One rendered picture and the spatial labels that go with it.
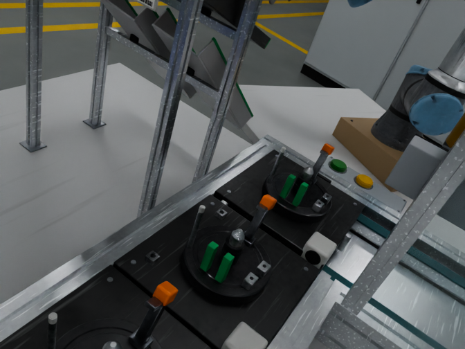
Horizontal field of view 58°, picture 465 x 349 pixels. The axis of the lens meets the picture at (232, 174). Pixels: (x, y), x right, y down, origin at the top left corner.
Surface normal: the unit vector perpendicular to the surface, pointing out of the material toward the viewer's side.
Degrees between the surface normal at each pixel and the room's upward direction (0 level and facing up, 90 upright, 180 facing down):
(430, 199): 90
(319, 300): 0
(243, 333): 0
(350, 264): 0
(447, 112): 93
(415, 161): 90
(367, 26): 90
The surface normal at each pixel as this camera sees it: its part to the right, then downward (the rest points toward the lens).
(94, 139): 0.28, -0.77
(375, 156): -0.85, 0.08
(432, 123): -0.22, 0.59
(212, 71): 0.69, 0.58
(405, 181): -0.54, 0.37
